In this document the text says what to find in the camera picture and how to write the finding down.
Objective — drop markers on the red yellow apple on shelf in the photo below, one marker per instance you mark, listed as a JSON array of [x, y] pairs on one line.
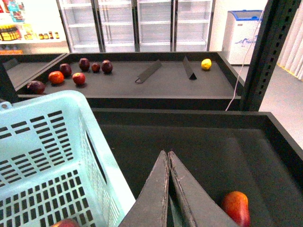
[[79, 78]]

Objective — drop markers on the small jars on shelf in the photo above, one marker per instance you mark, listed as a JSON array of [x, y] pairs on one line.
[[50, 35]]

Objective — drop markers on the dark red fruit behind orange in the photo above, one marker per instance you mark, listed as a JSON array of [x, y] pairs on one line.
[[65, 69]]

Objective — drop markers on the red yellow apple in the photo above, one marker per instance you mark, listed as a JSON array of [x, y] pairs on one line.
[[69, 222], [79, 78]]

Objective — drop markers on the red orange mango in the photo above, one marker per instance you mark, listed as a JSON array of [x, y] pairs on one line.
[[236, 205]]

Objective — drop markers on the lower right black tray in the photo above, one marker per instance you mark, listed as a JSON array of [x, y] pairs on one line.
[[225, 151]]

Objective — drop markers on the small red fruit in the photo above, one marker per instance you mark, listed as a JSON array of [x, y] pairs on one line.
[[95, 67]]

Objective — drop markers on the upper right black tray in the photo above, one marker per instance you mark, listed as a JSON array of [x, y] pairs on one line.
[[168, 88]]

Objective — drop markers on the dark red fruit right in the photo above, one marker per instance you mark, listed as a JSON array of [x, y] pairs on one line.
[[107, 66]]

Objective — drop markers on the black perforated post right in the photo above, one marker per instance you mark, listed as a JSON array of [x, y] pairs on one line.
[[276, 22]]

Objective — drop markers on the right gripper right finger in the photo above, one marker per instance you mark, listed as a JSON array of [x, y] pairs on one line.
[[196, 207]]

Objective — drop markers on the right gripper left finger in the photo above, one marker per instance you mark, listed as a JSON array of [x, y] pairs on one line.
[[151, 206]]

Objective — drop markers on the black divider middle right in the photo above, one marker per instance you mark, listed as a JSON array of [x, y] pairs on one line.
[[148, 72]]

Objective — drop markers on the dark red fruit front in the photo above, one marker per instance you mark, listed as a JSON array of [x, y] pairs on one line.
[[36, 87]]

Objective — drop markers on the white blue chest freezer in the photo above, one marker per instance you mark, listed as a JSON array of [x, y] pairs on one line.
[[241, 32]]

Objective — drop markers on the yellow lemon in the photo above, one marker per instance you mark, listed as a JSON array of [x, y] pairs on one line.
[[206, 64]]

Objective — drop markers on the black triangular divider right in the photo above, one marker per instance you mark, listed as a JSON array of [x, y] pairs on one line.
[[188, 69]]

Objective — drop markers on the light blue plastic basket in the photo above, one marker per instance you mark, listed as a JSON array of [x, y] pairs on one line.
[[55, 163]]

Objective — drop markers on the glass door refrigerator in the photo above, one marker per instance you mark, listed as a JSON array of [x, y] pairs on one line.
[[137, 25]]

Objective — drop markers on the dark red fruit back middle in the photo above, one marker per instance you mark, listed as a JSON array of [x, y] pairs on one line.
[[84, 64]]

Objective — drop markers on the black tray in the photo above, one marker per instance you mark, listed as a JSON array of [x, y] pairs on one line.
[[168, 88], [225, 151]]

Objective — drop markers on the yellow label bottles row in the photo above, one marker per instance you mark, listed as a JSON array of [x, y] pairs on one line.
[[9, 33]]

